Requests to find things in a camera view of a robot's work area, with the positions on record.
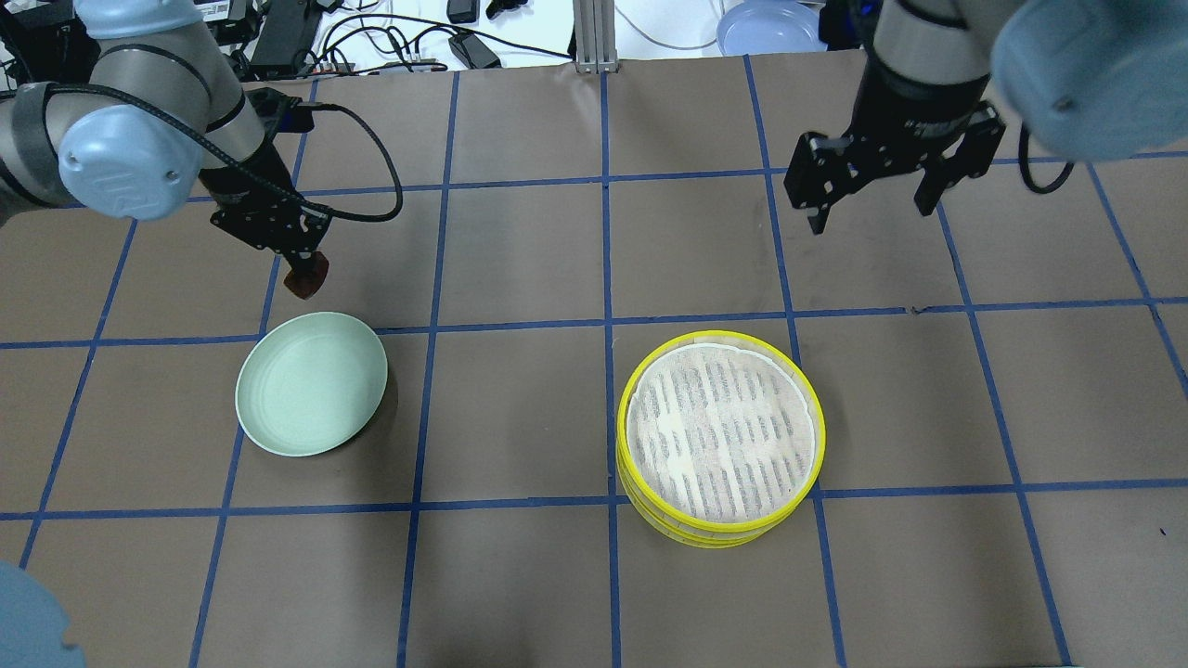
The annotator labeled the black power adapter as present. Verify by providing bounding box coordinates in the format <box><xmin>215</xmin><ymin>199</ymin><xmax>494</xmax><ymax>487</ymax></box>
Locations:
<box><xmin>448</xmin><ymin>32</ymin><xmax>503</xmax><ymax>71</ymax></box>

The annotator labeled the light green plate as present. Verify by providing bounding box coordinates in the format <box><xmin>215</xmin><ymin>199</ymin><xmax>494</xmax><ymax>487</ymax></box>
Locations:
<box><xmin>234</xmin><ymin>311</ymin><xmax>388</xmax><ymax>456</ymax></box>

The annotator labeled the blue plate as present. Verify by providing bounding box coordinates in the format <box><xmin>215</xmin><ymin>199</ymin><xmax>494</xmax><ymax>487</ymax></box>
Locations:
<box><xmin>716</xmin><ymin>1</ymin><xmax>827</xmax><ymax>57</ymax></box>

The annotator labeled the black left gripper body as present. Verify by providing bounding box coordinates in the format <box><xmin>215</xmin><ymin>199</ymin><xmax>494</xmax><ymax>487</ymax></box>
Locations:
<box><xmin>200</xmin><ymin>140</ymin><xmax>329</xmax><ymax>265</ymax></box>

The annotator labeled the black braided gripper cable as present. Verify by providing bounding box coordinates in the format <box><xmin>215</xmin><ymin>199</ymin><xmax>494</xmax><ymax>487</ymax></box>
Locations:
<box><xmin>46</xmin><ymin>83</ymin><xmax>405</xmax><ymax>223</ymax></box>

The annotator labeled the aluminium frame post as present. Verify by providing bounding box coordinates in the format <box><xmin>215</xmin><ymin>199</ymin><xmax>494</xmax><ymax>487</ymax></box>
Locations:
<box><xmin>573</xmin><ymin>0</ymin><xmax>620</xmax><ymax>73</ymax></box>

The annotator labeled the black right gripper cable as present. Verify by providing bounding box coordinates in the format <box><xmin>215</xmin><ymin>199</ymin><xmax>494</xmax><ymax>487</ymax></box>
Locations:
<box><xmin>1018</xmin><ymin>121</ymin><xmax>1076</xmax><ymax>196</ymax></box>

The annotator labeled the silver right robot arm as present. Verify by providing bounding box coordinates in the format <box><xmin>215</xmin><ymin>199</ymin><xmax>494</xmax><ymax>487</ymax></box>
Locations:
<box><xmin>783</xmin><ymin>1</ymin><xmax>1187</xmax><ymax>234</ymax></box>

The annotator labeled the brown chocolate bun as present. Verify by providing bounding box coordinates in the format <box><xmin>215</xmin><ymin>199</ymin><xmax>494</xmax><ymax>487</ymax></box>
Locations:
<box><xmin>282</xmin><ymin>250</ymin><xmax>329</xmax><ymax>301</ymax></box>

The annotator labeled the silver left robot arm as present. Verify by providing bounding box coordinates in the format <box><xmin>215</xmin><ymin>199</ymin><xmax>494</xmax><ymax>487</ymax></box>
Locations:
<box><xmin>1</xmin><ymin>1</ymin><xmax>329</xmax><ymax>275</ymax></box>

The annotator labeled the yellow rimmed steamer basket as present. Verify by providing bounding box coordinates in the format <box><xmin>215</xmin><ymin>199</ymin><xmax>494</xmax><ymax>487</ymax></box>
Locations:
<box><xmin>615</xmin><ymin>330</ymin><xmax>827</xmax><ymax>528</ymax></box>
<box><xmin>617</xmin><ymin>456</ymin><xmax>822</xmax><ymax>549</ymax></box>

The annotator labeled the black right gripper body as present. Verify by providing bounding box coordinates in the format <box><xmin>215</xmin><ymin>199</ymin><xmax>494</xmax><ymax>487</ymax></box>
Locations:
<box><xmin>783</xmin><ymin>65</ymin><xmax>1006</xmax><ymax>215</ymax></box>

